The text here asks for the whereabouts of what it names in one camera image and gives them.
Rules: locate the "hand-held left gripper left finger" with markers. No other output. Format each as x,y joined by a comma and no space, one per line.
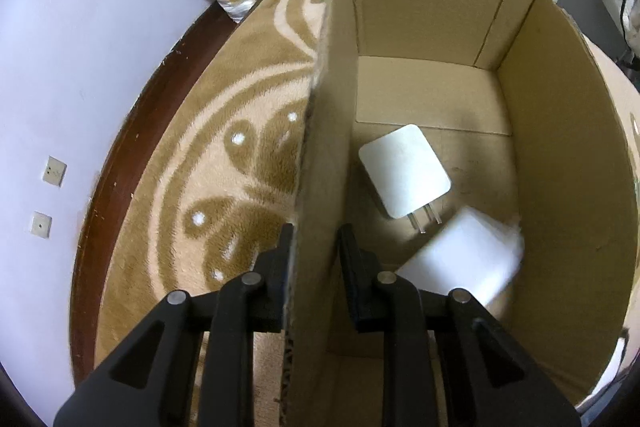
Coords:
272,287

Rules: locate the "white charger plug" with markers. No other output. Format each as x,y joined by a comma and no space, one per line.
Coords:
405,172

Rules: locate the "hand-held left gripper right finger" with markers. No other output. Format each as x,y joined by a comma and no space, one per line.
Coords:
357,287

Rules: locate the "brown cardboard box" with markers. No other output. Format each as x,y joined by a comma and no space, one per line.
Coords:
560,132

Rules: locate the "white rectangular box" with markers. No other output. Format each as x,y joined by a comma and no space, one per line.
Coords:
460,257

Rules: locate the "beige wall socket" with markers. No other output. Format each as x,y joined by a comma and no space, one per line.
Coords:
53,170
40,223

